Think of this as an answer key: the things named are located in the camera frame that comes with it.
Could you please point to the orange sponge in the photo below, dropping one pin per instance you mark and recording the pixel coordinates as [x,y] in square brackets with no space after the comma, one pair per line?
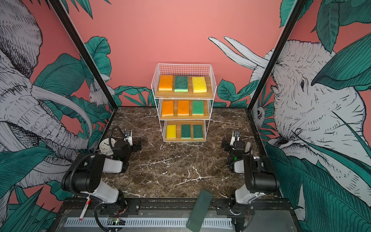
[183,108]
[167,108]
[166,83]

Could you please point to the beige plastic clip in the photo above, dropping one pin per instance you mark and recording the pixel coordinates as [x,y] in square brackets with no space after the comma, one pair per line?
[248,147]

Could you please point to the yellow sponge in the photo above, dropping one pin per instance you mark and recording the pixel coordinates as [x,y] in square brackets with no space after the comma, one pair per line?
[171,132]
[199,84]

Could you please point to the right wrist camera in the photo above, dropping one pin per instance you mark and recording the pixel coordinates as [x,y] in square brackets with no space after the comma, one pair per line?
[235,137]

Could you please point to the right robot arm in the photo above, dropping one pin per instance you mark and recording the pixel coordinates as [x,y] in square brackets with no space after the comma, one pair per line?
[259,174]

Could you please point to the white slotted cable duct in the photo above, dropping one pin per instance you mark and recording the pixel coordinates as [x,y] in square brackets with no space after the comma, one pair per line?
[154,222]

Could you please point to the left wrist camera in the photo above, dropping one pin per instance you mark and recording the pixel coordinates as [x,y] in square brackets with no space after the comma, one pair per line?
[128,137]

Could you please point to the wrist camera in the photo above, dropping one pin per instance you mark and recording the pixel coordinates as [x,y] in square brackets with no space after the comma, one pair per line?
[235,137]
[128,137]

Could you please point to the left black frame post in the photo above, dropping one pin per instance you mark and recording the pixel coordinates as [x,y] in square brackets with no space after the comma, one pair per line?
[76,38]

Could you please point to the right black frame post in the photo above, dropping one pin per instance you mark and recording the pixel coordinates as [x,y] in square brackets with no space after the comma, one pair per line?
[294,15]

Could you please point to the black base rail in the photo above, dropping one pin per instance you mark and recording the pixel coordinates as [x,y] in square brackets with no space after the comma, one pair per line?
[223,206]

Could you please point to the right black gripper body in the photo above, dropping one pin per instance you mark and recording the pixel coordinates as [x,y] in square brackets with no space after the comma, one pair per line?
[228,147]

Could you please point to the dark green foreground sponge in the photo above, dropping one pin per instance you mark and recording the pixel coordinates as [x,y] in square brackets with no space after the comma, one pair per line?
[200,209]

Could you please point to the red white marker pen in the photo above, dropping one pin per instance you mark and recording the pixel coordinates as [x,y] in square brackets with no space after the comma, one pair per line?
[85,209]

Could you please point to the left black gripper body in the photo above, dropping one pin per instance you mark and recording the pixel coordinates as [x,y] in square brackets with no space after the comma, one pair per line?
[133,148]

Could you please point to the black frame post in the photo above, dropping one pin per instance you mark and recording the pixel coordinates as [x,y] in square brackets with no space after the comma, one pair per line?
[76,38]
[294,15]

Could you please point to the white round clock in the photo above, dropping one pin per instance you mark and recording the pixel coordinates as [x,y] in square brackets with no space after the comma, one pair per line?
[106,146]

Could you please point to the white wire three-tier shelf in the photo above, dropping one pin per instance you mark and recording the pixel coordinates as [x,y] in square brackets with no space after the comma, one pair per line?
[184,97]

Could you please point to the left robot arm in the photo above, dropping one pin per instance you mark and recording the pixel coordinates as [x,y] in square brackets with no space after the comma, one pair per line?
[84,176]

